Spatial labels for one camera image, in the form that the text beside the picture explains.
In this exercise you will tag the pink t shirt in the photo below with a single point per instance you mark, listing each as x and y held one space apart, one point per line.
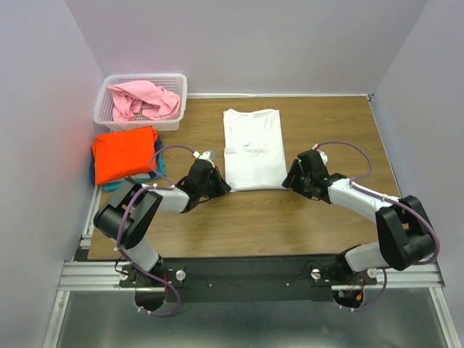
142 96

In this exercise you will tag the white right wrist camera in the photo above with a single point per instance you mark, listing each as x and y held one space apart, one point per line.
322 154

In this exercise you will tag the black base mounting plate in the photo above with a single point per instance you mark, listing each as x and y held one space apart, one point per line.
258 279

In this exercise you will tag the white t shirt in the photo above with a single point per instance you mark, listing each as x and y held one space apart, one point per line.
254 156

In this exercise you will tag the folded teal t shirt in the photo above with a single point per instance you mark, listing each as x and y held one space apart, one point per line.
141 178

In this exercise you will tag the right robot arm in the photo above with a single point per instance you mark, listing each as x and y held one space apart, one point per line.
405 235

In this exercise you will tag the folded orange t shirt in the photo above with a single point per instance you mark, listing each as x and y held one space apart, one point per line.
123 152

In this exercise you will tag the white plastic laundry basket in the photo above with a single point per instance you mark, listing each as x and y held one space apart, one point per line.
103 111

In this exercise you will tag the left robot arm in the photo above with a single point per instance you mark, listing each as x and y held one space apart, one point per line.
127 214

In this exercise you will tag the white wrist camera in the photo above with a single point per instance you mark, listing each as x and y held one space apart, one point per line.
208 155
322 154

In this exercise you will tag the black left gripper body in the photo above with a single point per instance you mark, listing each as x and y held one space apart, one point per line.
204 190

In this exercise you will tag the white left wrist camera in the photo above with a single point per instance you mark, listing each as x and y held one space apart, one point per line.
208 155

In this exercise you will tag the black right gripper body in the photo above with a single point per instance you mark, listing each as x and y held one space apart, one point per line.
303 186

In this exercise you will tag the folded blue t shirt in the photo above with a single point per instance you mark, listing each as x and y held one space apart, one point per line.
92 172

